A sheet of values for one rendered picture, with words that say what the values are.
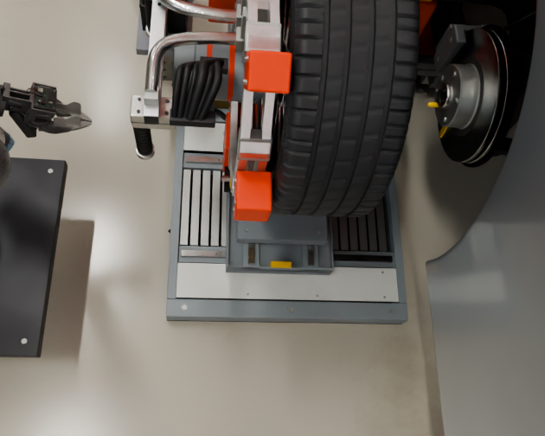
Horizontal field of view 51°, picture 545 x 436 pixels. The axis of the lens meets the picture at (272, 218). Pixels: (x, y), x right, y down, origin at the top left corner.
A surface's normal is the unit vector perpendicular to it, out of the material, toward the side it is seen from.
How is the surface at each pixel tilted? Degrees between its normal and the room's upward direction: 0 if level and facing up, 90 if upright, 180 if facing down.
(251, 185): 0
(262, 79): 35
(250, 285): 0
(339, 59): 30
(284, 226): 0
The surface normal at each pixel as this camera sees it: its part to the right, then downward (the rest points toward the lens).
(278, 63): 0.11, 0.25
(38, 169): 0.13, -0.35
